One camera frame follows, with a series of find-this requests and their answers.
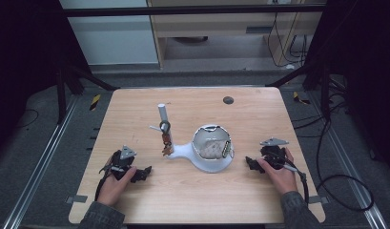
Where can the white cabinet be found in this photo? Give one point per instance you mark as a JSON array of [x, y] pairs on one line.
[[113, 41]]

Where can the person's left hand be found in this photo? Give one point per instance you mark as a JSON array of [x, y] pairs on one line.
[[113, 189]]

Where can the grey tape patch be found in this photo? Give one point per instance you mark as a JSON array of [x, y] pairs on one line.
[[76, 199], [319, 199]]

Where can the white patterned cloth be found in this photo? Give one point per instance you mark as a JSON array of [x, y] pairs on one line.
[[211, 149]]

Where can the wooden cabinet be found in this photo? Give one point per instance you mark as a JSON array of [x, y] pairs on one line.
[[195, 27]]

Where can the dark round table grommet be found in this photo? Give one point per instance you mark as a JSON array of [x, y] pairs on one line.
[[228, 100]]

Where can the black horizontal bar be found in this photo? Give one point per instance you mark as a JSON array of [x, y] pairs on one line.
[[183, 11]]

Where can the dark curtain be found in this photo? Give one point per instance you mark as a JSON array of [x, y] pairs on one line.
[[367, 63], [24, 63]]

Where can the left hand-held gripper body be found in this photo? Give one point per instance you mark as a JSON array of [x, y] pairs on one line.
[[121, 163]]

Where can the person's right hand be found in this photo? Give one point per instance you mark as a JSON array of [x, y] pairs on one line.
[[283, 179]]

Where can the black metal stand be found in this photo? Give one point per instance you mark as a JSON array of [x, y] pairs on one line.
[[325, 92], [60, 95]]

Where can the metal floor rail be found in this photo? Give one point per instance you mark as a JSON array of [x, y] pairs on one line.
[[351, 168], [40, 165]]

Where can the yellow black striped tape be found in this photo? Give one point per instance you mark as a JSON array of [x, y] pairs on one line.
[[299, 98], [95, 101]]

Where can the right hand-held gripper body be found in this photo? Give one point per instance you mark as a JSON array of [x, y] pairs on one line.
[[275, 154]]

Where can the white jewelry stand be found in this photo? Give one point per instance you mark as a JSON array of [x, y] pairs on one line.
[[211, 167]]

